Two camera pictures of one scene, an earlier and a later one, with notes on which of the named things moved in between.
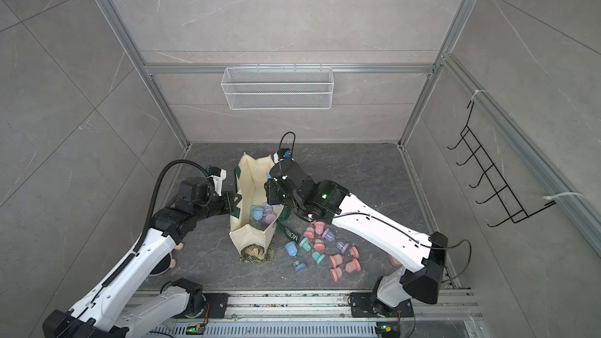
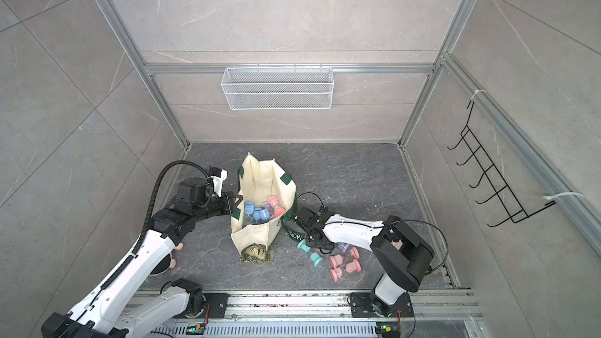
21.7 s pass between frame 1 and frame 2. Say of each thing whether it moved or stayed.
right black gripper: moved
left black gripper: stayed
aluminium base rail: stayed
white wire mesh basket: stayed
